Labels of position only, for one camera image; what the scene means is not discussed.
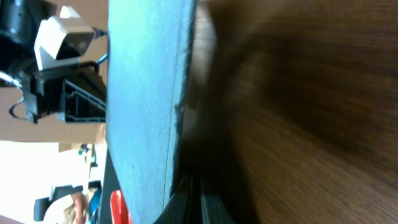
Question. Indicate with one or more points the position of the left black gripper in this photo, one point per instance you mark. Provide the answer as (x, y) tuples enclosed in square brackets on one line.
[(75, 92)]

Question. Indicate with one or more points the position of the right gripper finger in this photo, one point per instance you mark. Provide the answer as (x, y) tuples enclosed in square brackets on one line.
[(195, 200)]

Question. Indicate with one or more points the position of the red handled snips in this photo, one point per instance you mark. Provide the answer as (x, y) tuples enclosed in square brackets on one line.
[(119, 212)]

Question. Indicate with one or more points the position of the dark green box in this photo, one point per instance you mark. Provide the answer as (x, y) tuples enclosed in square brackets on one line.
[(149, 55)]

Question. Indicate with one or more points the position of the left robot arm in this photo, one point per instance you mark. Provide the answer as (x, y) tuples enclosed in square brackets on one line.
[(20, 21)]

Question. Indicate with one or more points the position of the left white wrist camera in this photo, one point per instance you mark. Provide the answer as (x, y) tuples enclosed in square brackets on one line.
[(62, 40)]

